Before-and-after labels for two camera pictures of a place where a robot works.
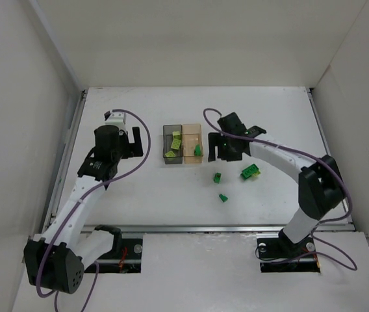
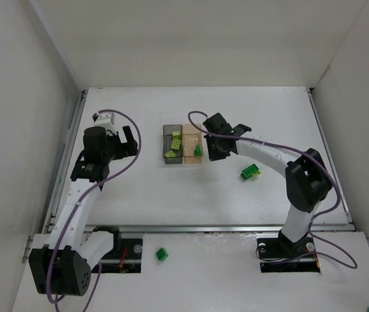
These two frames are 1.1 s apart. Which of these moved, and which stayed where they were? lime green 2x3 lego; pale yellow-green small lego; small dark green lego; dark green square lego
Moved: small dark green lego
Stayed: dark green square lego; lime green 2x3 lego; pale yellow-green small lego
